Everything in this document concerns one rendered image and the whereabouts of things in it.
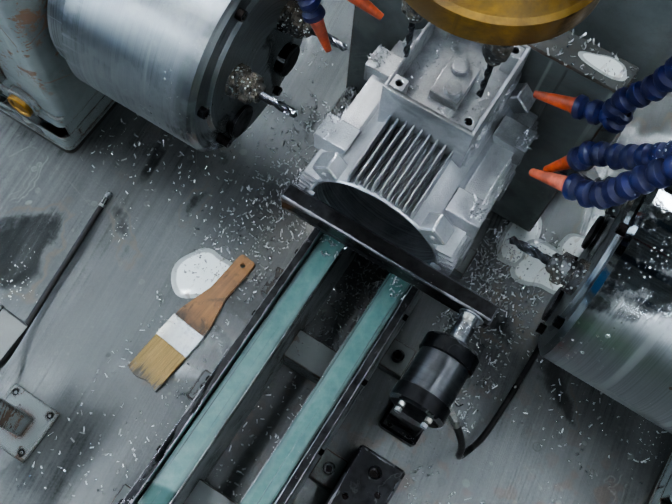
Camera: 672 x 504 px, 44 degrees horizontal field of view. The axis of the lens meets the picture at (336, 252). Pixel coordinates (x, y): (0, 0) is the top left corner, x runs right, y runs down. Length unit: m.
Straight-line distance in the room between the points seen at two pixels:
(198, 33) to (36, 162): 0.43
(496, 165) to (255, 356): 0.33
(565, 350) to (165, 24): 0.50
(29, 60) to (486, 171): 0.53
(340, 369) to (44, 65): 0.49
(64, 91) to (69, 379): 0.36
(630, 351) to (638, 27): 0.36
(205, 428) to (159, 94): 0.36
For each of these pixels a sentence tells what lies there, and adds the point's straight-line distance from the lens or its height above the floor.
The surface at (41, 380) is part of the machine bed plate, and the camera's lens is 1.09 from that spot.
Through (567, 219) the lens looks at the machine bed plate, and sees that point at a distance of 1.17.
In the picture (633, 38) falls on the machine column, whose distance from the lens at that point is 0.98.
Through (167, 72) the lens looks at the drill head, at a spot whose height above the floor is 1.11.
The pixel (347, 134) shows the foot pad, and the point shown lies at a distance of 0.86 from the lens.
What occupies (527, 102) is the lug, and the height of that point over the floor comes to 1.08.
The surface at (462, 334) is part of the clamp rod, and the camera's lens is 0.84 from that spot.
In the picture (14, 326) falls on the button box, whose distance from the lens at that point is 0.84.
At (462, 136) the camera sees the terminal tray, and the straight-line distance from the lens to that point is 0.80.
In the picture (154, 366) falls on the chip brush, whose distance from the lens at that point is 1.06.
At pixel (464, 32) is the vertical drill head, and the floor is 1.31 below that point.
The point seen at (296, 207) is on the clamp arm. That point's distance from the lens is 0.87.
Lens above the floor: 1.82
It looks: 69 degrees down
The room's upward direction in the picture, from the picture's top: 7 degrees clockwise
